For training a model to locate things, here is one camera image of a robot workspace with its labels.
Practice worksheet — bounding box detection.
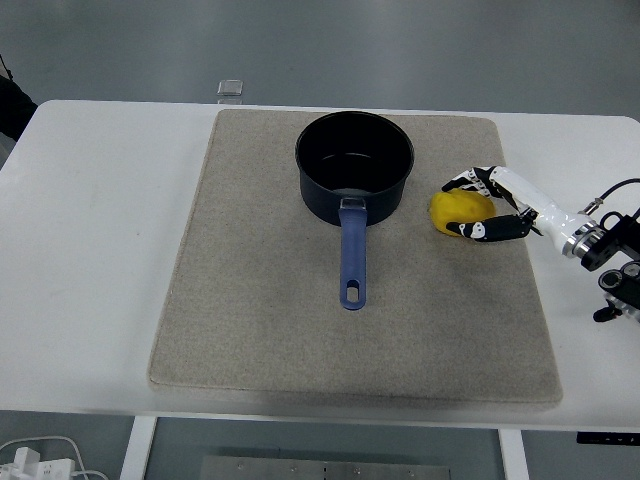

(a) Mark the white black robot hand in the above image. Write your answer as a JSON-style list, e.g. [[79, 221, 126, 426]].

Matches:
[[440, 165, 596, 250]]

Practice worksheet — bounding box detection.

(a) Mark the yellow potato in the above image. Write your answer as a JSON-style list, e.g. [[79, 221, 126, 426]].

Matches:
[[430, 188, 496, 237]]

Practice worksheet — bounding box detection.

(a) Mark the black table control panel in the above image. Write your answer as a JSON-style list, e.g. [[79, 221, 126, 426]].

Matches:
[[576, 431, 640, 445]]

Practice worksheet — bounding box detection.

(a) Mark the white table leg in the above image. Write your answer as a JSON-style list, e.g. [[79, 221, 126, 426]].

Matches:
[[119, 415, 159, 480], [498, 428, 530, 480]]

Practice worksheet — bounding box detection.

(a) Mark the grey table mat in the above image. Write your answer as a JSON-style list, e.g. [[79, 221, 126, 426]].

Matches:
[[147, 108, 565, 412]]

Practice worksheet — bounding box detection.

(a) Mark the grey metal plate with screws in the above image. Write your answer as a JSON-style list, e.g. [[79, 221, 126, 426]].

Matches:
[[199, 454, 454, 480]]

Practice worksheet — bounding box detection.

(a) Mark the person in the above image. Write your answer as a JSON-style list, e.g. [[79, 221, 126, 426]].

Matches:
[[0, 52, 39, 145]]

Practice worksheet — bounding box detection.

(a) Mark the white power strip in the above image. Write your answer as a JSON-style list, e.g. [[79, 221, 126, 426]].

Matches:
[[0, 446, 76, 480]]

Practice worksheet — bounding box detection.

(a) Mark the blue pot with handle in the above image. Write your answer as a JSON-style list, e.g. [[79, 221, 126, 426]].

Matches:
[[294, 110, 416, 312]]

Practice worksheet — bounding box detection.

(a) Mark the white cable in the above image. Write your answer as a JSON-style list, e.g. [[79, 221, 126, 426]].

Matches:
[[0, 435, 109, 480]]

